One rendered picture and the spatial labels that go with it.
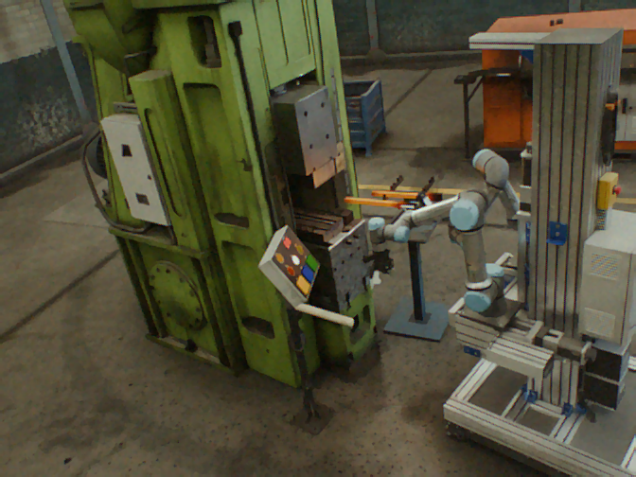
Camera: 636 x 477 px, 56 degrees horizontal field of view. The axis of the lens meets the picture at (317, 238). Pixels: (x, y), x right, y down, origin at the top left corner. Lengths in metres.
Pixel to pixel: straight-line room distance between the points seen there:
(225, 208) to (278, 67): 0.85
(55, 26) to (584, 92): 8.23
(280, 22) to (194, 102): 0.61
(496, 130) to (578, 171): 4.09
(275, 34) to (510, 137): 3.94
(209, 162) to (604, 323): 2.12
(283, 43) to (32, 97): 6.49
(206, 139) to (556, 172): 1.79
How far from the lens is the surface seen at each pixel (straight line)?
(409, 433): 3.54
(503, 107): 6.60
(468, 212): 2.54
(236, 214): 3.44
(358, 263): 3.70
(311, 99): 3.22
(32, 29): 9.54
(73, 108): 9.84
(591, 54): 2.50
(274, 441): 3.63
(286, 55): 3.29
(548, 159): 2.67
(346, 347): 3.85
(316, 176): 3.31
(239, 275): 3.71
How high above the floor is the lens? 2.60
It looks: 28 degrees down
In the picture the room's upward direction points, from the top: 10 degrees counter-clockwise
